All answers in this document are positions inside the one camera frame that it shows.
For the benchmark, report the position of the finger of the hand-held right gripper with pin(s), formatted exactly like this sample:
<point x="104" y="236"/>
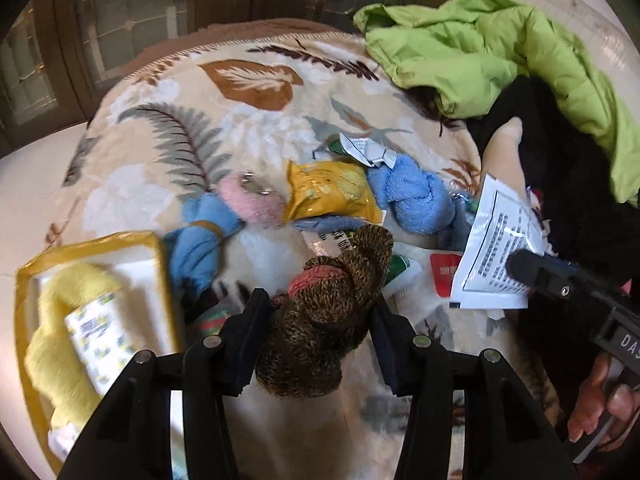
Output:
<point x="532" y="272"/>
<point x="560" y="266"/>

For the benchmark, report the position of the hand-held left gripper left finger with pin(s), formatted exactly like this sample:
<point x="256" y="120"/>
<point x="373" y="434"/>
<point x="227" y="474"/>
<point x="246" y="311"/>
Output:
<point x="241" y="355"/>

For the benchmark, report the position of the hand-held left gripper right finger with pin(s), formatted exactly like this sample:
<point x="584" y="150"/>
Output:
<point x="391" y="357"/>

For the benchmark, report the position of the white printed sachet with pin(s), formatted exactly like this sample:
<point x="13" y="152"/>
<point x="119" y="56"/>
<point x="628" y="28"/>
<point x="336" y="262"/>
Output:
<point x="492" y="250"/>

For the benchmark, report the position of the blue towel with yellow band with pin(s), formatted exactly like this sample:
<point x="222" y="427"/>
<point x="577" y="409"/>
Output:
<point x="197" y="245"/>

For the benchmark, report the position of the yellow-rimmed white box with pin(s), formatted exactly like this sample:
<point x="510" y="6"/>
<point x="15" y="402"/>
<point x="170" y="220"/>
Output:
<point x="155" y="270"/>

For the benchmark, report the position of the person's right hand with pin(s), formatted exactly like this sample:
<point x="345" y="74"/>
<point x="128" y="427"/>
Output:
<point x="592" y="405"/>

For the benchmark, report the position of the red and green striped cloth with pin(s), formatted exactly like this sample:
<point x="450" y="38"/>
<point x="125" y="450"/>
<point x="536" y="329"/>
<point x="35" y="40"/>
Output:
<point x="215" y="320"/>

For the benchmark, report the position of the green and white packet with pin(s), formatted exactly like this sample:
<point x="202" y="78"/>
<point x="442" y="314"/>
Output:
<point x="402" y="275"/>

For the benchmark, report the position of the red packet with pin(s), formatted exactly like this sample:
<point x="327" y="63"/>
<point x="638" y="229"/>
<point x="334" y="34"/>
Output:
<point x="445" y="275"/>

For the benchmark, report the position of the brown striped cloth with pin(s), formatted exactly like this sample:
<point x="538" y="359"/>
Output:
<point x="542" y="390"/>

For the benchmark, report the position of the person's socked foot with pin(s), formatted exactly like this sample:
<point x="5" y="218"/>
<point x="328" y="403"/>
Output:
<point x="505" y="160"/>

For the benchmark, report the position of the patterned tissue pack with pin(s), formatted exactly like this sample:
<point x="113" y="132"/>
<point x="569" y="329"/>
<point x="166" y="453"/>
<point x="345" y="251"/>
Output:
<point x="102" y="340"/>

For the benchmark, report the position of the knotted blue towel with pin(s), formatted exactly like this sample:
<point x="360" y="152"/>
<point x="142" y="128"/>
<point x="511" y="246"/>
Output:
<point x="415" y="195"/>

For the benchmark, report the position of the flat blue cloth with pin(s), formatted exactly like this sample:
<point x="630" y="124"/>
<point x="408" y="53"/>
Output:
<point x="330" y="223"/>

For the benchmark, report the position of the pink fuzzy sock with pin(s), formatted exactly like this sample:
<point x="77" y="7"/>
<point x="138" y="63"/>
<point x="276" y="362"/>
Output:
<point x="255" y="207"/>

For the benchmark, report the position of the leaf printed blanket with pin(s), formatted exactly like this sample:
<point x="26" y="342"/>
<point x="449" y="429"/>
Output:
<point x="165" y="195"/>

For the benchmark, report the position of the yellow snack packet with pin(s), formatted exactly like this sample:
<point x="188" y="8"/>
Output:
<point x="325" y="192"/>

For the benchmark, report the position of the crumpled white wrapper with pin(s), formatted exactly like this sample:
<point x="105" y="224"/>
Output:
<point x="367" y="150"/>

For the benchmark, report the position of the green jacket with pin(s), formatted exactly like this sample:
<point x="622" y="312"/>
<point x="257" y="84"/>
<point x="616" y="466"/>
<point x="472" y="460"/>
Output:
<point x="475" y="50"/>

